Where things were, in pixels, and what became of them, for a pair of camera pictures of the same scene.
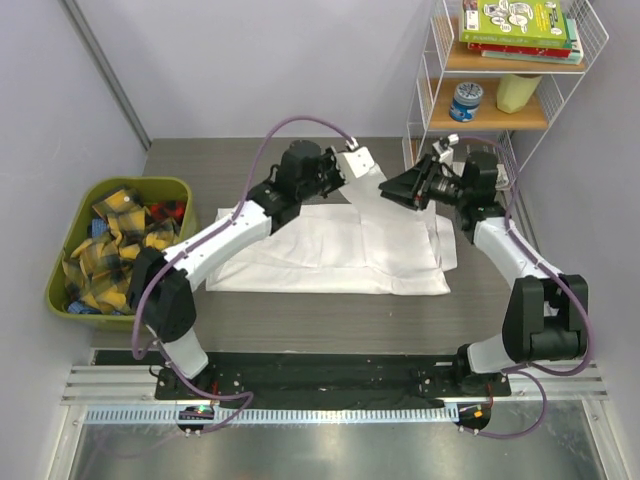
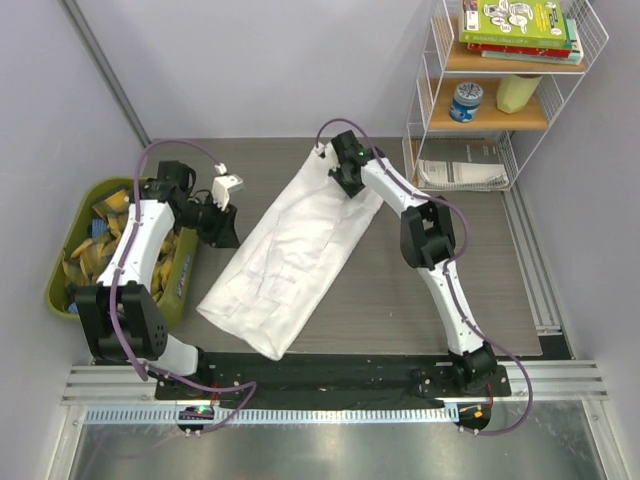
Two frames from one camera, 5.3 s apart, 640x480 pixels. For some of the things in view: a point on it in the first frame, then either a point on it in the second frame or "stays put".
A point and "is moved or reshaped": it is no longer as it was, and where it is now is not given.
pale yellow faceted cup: [514, 92] stays put
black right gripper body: [438, 187] to [351, 186]
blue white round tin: [466, 101] stays put
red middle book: [522, 50] stays put
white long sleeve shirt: [358, 245] is moved or reshaped
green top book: [517, 22] stays put
